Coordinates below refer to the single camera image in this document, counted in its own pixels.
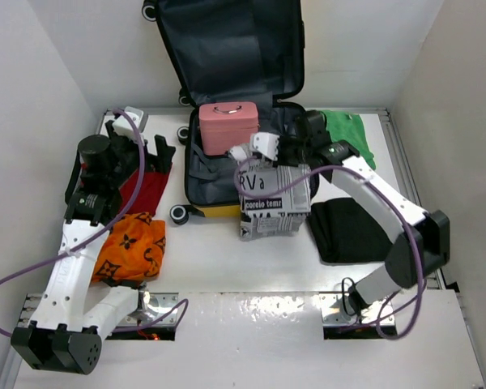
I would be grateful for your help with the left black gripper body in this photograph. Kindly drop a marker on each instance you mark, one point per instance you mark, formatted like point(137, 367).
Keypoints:
point(127, 159)

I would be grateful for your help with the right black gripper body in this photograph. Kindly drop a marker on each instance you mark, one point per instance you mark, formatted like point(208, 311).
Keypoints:
point(292, 151)

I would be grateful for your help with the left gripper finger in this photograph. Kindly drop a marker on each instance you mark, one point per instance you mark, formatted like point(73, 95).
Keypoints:
point(163, 161)
point(117, 141)

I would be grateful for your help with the red garment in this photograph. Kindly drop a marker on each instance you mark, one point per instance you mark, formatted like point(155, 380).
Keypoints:
point(149, 195)

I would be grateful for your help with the green towel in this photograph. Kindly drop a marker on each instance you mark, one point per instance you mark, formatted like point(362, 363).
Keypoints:
point(342, 125)

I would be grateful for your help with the newspaper print cloth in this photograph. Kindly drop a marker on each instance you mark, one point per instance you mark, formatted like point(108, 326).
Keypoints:
point(270, 207)

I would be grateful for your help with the pink vanity case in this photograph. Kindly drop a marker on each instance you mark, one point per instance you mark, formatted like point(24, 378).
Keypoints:
point(226, 124)

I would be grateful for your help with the orange patterned scarf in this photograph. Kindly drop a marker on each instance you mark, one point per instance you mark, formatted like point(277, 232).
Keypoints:
point(133, 251)

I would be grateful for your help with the black garment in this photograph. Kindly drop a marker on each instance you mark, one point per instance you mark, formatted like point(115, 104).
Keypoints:
point(344, 233)

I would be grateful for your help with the yellow suitcase with dark lining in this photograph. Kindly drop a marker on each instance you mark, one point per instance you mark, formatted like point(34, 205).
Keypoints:
point(229, 51)

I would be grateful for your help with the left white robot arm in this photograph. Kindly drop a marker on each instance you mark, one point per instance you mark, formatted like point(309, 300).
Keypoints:
point(75, 315)

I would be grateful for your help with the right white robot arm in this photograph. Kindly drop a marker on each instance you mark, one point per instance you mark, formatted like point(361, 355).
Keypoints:
point(420, 240)

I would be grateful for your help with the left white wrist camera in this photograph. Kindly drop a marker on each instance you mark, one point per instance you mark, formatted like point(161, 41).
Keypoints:
point(122, 124)

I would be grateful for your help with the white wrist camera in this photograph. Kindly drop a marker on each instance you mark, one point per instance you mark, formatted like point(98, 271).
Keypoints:
point(122, 124)
point(262, 143)

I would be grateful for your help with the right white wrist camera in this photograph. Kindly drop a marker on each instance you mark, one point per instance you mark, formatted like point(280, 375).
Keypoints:
point(262, 143)

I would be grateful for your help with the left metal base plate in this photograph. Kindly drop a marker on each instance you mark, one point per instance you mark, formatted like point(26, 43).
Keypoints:
point(151, 307)

